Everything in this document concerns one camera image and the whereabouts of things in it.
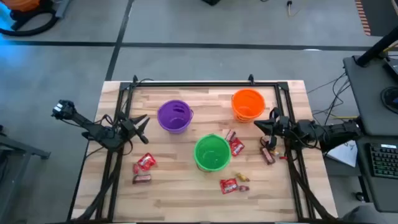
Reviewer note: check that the black aluminium rig frame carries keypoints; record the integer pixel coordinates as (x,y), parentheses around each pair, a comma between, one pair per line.
(202,84)

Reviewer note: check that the white paper sheet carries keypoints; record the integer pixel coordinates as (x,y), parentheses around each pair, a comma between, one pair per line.
(345,154)

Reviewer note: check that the purple plastic bucket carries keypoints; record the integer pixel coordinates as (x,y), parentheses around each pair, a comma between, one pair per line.
(174,116)

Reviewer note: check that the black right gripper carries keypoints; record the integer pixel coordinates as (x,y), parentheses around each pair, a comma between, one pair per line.
(281,126)

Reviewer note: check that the red Skittles candy pack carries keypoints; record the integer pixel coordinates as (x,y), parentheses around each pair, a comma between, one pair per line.
(237,147)
(229,186)
(146,161)

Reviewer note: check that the black slanted pole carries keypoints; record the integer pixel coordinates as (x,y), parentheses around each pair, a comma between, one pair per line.
(376,48)

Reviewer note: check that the black backlit keyboard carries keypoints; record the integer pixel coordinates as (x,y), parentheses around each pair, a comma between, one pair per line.
(384,160)

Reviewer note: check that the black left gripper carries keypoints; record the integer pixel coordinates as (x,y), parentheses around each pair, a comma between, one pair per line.
(127,127)

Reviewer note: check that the gold candy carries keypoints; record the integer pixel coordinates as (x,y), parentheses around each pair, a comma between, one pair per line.
(242,177)

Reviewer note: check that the orange jack-o-lantern bucket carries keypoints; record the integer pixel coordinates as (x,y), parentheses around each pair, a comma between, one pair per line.
(247,104)

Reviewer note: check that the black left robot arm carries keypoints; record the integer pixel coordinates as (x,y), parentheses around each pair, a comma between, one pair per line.
(93,127)

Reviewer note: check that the black floor mat striped edge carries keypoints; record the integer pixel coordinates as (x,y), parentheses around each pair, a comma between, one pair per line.
(379,18)

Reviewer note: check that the grey desk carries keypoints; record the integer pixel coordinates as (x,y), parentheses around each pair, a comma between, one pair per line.
(363,93)
(385,193)

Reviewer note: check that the green plastic monster bucket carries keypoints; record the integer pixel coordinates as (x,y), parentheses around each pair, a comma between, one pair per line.
(212,152)

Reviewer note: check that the small red candy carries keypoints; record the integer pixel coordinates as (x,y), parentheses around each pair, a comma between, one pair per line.
(283,157)
(136,169)
(244,188)

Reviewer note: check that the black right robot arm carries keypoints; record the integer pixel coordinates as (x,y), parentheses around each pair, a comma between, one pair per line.
(326,132)

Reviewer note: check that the small yellow candy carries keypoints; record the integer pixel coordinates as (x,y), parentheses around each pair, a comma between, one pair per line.
(275,152)

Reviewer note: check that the small brown chocolate bar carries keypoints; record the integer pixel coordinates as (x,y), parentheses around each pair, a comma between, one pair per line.
(264,141)
(230,135)

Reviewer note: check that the grey metal table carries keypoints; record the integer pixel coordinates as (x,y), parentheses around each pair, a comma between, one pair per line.
(18,149)

